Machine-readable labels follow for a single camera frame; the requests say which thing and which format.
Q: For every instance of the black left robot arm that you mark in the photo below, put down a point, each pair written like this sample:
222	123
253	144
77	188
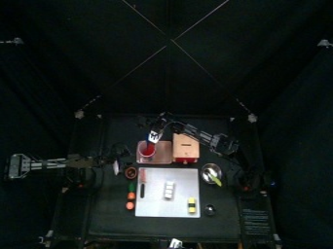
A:
47	164

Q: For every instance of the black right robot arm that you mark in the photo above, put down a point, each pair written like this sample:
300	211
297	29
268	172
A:
217	142

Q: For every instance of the yellow egg sushi toy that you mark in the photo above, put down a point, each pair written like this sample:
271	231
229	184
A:
192	201

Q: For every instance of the small red-brown round dish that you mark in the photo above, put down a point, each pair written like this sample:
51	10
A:
131	172

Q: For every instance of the red plastic cup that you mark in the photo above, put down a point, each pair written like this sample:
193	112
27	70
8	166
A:
139	149

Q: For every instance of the pink plastic tray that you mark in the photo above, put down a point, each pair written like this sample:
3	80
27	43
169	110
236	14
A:
165	155

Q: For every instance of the brown and white block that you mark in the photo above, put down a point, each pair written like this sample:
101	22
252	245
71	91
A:
142	175

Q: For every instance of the small green toy piece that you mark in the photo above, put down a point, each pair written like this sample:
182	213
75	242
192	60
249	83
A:
131	187

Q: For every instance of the wooden box with red side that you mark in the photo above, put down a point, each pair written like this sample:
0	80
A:
186	146

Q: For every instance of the white cutting board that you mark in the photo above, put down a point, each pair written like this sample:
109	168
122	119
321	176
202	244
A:
182	181

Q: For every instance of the yellow-green toy utensil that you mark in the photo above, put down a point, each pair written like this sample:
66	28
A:
217	181

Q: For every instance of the small black round cup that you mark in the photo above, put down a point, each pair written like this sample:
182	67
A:
210	210

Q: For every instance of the small white angular object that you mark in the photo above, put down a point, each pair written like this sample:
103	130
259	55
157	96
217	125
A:
176	243

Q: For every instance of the black printed label sheet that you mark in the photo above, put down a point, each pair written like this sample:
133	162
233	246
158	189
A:
256	223

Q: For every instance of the metal frame corner bracket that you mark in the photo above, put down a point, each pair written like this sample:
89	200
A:
324	42
252	117
18	41
79	113

